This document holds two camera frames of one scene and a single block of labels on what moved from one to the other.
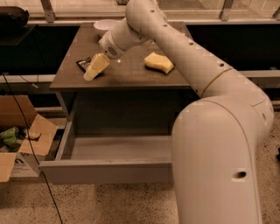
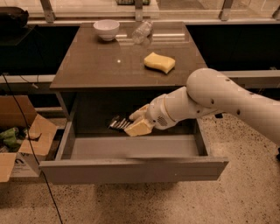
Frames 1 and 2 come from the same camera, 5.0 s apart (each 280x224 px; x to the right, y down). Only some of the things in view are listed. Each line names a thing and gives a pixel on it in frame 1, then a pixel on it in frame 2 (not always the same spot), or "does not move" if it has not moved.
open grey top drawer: (108, 158) does not move
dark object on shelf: (12, 17) does not move
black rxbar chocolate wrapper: (84, 64) to (119, 122)
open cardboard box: (25, 161) does not move
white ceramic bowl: (107, 24) does not move
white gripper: (108, 46) to (157, 111)
